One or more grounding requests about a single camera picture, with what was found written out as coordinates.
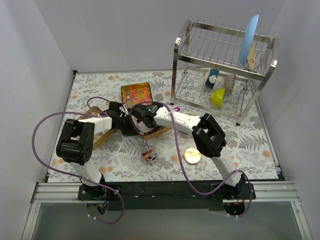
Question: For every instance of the patterned mug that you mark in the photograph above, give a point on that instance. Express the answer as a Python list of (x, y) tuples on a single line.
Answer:
[(229, 83)]

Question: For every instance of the teal cup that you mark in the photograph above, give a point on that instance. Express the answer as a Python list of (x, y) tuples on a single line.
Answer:
[(210, 78)]

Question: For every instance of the aluminium rail frame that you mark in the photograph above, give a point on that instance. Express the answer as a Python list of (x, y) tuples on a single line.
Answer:
[(265, 191)]

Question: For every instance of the steel dish rack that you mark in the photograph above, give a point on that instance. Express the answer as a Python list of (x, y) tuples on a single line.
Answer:
[(200, 47)]

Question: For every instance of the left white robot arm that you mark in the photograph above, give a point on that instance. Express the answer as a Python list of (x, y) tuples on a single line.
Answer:
[(76, 143)]

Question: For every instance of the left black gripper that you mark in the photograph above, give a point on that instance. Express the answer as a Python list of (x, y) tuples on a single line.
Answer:
[(127, 125)]

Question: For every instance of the magenta plastic scoop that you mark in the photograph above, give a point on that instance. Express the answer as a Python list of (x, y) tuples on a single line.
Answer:
[(177, 109)]

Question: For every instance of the floral tablecloth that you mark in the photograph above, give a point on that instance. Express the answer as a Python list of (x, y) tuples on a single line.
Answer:
[(119, 157)]

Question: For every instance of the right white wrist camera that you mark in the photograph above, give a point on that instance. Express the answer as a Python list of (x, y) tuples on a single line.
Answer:
[(142, 128)]

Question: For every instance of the round gold lid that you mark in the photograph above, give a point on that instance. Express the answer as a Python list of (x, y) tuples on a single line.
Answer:
[(192, 156)]

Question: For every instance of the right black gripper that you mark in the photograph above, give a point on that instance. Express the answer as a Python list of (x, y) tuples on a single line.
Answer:
[(136, 113)]

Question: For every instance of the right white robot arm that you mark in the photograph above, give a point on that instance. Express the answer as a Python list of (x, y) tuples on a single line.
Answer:
[(209, 138)]

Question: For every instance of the gold tin with jelly candies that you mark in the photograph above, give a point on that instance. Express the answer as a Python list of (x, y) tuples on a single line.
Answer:
[(135, 93)]

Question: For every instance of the clear glass jar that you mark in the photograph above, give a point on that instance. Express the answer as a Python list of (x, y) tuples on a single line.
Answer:
[(149, 155)]

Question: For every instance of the blue plate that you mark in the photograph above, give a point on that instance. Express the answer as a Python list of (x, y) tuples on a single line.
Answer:
[(248, 39)]

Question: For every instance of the gold tin with lollipops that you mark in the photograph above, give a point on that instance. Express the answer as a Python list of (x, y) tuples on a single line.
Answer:
[(155, 132)]

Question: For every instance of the gold tin with pale candies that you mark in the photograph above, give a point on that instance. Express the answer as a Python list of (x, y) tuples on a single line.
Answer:
[(100, 137)]

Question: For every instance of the cream patterned plate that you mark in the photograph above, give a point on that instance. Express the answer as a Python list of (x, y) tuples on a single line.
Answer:
[(251, 58)]

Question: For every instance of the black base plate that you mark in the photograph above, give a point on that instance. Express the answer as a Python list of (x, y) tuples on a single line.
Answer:
[(162, 195)]

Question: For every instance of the yellow-green plastic bowl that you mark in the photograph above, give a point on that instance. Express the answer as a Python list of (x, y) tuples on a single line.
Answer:
[(217, 97)]

